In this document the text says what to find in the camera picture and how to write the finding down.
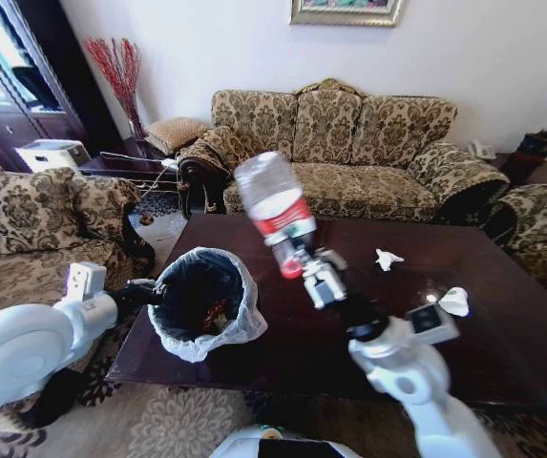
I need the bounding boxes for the dark wooden side table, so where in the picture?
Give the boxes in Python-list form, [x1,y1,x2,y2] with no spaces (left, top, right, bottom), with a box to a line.
[77,135,184,184]

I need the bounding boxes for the clear bottle with red label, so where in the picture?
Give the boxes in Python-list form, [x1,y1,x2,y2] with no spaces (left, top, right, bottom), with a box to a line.
[233,151,319,281]

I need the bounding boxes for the dark wooden coffee table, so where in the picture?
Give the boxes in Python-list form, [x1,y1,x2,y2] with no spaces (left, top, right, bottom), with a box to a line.
[105,212,547,412]

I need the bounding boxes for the black bin with white liner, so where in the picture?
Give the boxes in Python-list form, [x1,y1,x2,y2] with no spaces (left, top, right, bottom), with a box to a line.
[147,245,269,364]

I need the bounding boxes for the floral armchair with dark trim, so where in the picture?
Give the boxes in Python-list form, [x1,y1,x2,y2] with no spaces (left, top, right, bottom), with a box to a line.
[0,139,157,330]

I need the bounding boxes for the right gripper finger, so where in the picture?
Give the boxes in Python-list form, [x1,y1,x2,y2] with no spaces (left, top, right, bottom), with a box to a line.
[280,232,323,283]
[319,247,349,283]

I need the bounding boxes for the gold quilted cushion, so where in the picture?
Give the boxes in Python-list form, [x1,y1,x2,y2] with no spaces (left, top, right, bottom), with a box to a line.
[143,116,213,155]

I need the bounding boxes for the red decorative branches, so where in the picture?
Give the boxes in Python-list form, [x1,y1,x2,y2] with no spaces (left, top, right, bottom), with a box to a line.
[83,36,148,139]

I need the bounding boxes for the white storage box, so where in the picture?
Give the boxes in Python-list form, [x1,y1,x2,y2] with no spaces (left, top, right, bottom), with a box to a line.
[14,138,89,174]

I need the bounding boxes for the floral patterned rug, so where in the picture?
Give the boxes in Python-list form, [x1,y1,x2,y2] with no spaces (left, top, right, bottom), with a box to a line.
[0,304,547,458]

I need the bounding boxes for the dark wooden corner table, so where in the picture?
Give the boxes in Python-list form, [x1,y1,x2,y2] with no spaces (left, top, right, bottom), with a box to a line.
[489,151,547,188]

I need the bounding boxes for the white desk telephone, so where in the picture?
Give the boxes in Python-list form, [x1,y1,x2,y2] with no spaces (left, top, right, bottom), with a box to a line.
[466,138,498,161]

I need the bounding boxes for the small crumpled white tissue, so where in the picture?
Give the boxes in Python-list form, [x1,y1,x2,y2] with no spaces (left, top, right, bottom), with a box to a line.
[374,247,406,273]

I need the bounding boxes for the framed wall picture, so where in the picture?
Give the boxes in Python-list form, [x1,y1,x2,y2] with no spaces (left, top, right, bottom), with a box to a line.
[288,0,406,29]

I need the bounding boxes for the red snack wrapper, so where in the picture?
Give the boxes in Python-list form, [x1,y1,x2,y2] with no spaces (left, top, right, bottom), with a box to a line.
[201,298,232,332]

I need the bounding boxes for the floral three-seat sofa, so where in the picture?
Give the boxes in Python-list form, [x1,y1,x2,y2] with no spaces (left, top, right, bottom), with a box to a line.
[176,77,512,226]

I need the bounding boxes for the dark wooden glass cabinet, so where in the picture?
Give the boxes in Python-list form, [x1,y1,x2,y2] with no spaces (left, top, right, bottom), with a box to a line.
[0,0,127,174]

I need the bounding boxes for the large crumpled white tissue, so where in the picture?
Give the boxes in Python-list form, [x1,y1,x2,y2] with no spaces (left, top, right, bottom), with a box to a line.
[436,286,471,319]

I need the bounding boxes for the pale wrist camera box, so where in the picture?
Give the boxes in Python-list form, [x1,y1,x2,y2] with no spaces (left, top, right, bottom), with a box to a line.
[307,271,349,310]

